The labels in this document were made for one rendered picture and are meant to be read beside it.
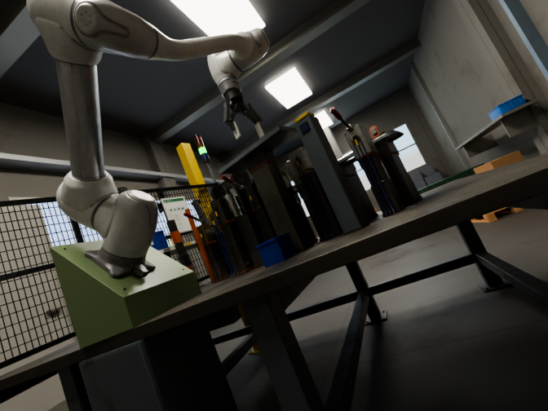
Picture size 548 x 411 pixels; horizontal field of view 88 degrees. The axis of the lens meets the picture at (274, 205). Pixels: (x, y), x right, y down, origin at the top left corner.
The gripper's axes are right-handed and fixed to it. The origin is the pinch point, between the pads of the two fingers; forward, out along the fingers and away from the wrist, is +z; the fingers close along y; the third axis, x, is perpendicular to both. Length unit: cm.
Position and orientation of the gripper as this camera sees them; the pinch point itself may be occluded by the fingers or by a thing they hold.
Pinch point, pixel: (249, 134)
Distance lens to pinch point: 124.8
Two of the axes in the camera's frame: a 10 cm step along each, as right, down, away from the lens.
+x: -6.2, 3.7, 6.9
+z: 3.9, 9.1, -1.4
